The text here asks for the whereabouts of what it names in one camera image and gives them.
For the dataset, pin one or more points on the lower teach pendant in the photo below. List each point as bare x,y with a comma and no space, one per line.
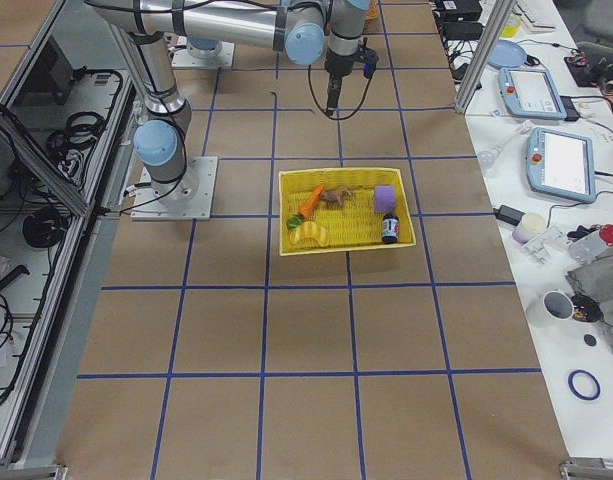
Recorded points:
561,164

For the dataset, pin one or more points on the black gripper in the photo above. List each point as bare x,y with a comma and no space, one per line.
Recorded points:
336,65

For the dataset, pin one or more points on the upper teach pendant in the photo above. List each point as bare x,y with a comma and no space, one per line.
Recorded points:
531,94

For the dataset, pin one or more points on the white light bulb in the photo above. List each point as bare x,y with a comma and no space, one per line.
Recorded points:
486,160

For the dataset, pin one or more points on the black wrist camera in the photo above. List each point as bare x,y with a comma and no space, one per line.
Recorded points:
369,59

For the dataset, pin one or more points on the blue plate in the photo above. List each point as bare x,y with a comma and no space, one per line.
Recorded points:
507,54

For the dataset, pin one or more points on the teach pendant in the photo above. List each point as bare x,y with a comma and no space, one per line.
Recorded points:
561,164
531,94

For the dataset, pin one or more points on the black power adapter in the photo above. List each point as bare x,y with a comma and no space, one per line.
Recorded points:
508,215

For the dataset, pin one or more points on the purple foam cube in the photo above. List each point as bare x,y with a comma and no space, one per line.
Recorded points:
385,199

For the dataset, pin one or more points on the white mug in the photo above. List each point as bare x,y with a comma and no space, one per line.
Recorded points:
551,309

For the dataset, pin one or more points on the yellow woven tray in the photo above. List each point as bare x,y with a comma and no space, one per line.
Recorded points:
354,227

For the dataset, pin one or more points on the aluminium frame post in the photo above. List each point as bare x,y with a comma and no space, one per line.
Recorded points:
495,23

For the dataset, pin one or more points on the orange toy carrot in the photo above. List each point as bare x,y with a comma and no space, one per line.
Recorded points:
307,208

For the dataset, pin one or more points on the toy croissant bread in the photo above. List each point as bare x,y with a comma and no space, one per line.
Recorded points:
310,230

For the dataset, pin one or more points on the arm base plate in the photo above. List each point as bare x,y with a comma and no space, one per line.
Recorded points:
191,199
187,57

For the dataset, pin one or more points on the brown wicker basket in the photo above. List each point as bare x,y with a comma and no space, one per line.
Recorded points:
373,11

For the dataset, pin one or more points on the white cup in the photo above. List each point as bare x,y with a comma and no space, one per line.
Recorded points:
530,225

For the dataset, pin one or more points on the brown toy animal figure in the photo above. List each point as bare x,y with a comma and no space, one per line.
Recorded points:
335,198

